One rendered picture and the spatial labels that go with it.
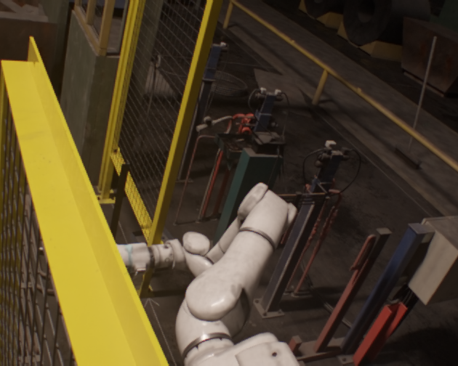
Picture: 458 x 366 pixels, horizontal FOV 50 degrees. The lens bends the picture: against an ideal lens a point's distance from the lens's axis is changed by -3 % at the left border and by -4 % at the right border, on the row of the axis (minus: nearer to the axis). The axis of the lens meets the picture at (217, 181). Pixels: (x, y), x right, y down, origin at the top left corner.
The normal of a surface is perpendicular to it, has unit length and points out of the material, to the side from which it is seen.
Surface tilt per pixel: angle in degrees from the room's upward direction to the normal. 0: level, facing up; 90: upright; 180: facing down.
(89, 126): 90
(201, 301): 35
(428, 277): 90
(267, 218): 12
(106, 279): 90
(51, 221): 0
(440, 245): 90
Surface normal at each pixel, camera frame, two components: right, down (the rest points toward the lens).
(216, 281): -0.11, -0.82
